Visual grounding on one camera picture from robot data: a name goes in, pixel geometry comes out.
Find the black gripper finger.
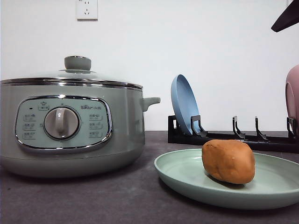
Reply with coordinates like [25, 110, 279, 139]
[271, 0, 299, 32]

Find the brown potato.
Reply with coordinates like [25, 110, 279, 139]
[202, 139, 256, 184]

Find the green plate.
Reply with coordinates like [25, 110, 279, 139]
[154, 149, 299, 210]

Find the glass steamer lid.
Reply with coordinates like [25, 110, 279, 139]
[0, 56, 142, 89]

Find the pink plate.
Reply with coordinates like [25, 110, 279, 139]
[285, 64, 299, 138]

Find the black plate rack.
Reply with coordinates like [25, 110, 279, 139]
[168, 115, 299, 153]

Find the blue plate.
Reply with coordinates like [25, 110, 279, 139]
[171, 74, 199, 135]

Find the green electric steamer pot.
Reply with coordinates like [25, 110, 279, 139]
[0, 83, 161, 178]

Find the white wall socket left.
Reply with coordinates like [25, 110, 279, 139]
[77, 0, 99, 21]

